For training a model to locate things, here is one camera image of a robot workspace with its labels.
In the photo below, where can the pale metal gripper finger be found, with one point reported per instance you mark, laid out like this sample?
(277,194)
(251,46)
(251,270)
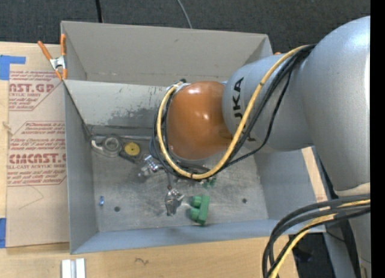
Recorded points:
(172,202)
(152,165)

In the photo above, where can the yellow and black round disc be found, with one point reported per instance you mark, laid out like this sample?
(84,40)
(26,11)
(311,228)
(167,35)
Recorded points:
(131,149)

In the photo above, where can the green toy block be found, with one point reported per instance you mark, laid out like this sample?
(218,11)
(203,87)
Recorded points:
(201,209)

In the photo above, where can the grey metal bin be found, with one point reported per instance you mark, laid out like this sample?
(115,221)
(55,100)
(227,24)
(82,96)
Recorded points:
(126,192)

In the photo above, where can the small blue object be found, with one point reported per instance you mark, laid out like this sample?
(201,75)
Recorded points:
(101,201)

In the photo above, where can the brown cardboard board red print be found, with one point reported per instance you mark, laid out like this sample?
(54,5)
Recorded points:
(33,180)

